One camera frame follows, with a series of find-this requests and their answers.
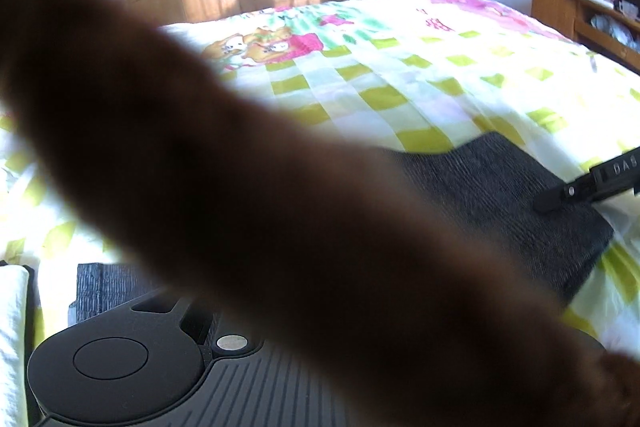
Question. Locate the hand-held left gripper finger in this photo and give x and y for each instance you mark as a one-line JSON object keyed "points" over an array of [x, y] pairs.
{"points": [[197, 328]]}

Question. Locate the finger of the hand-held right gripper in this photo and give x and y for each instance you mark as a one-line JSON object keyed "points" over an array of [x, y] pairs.
{"points": [[565, 194]]}

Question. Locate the dark grey pants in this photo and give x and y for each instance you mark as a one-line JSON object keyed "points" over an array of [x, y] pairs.
{"points": [[500, 197]]}

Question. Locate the brown fuzzy cloth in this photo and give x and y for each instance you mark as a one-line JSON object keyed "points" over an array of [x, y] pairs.
{"points": [[250, 207]]}

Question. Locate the white plastic bag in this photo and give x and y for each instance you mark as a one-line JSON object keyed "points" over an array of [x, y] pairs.
{"points": [[612, 27]]}

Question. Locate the wooden desk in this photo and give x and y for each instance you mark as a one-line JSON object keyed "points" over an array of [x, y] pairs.
{"points": [[555, 9]]}

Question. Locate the checkered printed blanket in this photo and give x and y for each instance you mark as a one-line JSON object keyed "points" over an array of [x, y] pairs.
{"points": [[425, 72]]}

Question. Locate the white cloth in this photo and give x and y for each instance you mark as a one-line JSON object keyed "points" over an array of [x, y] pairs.
{"points": [[10, 332]]}

